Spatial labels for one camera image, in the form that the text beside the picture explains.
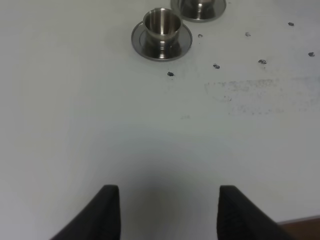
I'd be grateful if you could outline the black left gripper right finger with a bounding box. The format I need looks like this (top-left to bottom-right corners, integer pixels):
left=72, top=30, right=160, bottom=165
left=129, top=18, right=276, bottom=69
left=216, top=185, right=293, bottom=240

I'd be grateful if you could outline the far steel saucer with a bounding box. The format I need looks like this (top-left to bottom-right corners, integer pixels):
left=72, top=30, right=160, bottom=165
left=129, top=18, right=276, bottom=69
left=170, top=0, right=227, bottom=23

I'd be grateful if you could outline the far steel teacup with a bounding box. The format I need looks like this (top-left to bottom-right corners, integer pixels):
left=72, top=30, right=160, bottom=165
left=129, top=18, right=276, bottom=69
left=182, top=0, right=216, bottom=20

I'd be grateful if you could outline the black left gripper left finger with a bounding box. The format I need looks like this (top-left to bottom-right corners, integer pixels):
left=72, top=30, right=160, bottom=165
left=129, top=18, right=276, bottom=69
left=52, top=185, right=122, bottom=240

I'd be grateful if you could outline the steel teacup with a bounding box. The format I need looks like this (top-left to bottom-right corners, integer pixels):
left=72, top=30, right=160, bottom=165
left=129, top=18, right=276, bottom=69
left=142, top=7, right=183, bottom=59
left=182, top=0, right=216, bottom=20

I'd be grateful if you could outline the near steel teacup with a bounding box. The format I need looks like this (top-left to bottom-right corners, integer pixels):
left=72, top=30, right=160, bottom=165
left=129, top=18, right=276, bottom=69
left=142, top=7, right=183, bottom=59

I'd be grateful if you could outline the near steel saucer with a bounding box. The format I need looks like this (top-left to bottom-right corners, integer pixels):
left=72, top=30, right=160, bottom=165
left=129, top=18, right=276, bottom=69
left=131, top=22, right=193, bottom=62

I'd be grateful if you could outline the steel saucer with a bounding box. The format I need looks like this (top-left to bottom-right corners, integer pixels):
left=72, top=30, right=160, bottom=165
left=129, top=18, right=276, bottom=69
left=170, top=0, right=227, bottom=23
left=131, top=22, right=193, bottom=62

